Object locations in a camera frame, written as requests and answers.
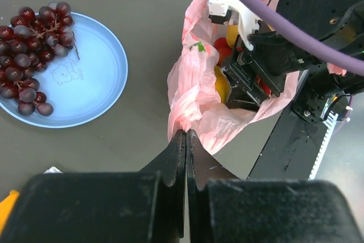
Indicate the red strawberry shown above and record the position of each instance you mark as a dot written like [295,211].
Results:
[222,48]

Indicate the dark grapes bunch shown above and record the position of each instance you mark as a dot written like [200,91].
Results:
[28,45]

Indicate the pink plastic bag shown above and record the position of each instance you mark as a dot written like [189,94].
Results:
[194,102]

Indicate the grey slotted cable duct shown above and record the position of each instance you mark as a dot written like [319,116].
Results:
[330,124]

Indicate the blue fruit plate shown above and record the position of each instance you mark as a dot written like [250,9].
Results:
[83,85]

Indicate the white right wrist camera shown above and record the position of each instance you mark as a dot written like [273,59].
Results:
[234,12]

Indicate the orange folded cloth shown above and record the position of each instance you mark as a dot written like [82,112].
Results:
[6,206]

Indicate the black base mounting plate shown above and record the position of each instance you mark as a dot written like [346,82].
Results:
[291,149]

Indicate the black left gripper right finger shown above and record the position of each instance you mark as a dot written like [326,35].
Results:
[224,208]

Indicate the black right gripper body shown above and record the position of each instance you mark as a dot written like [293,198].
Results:
[259,77]

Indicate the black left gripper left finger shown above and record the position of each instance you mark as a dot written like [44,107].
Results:
[142,206]

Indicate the white folded cloth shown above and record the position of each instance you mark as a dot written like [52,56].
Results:
[52,170]

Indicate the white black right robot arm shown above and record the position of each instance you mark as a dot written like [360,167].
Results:
[339,25]

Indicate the orange green mango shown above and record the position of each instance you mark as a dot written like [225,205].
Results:
[222,85]

